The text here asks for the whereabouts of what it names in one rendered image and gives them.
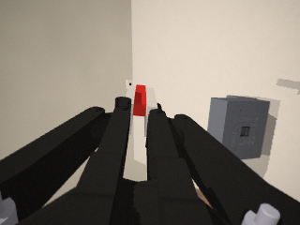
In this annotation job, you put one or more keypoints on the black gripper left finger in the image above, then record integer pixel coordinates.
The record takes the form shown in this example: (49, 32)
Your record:
(30, 176)

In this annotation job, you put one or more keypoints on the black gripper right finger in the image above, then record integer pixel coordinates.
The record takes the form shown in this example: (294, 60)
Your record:
(179, 150)

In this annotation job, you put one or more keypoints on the red cylinder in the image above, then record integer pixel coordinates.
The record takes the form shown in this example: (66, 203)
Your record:
(139, 101)

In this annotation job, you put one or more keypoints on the grey flat panel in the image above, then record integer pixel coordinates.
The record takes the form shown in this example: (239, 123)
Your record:
(239, 124)

